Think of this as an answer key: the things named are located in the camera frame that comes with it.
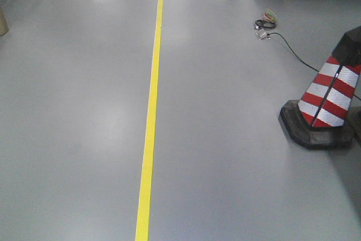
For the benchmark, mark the red white traffic cone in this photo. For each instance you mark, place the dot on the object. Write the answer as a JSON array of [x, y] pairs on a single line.
[[318, 119]]

